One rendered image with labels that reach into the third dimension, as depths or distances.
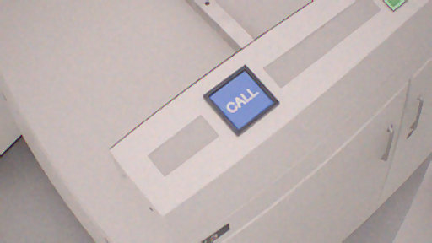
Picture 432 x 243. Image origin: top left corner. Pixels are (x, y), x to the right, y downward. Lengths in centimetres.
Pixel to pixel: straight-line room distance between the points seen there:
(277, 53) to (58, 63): 33
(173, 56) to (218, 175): 25
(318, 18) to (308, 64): 6
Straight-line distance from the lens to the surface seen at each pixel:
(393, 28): 116
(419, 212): 122
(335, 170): 140
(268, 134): 109
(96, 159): 125
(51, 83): 131
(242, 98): 111
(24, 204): 215
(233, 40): 126
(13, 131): 208
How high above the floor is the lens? 197
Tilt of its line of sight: 67 degrees down
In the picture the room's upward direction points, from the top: 9 degrees counter-clockwise
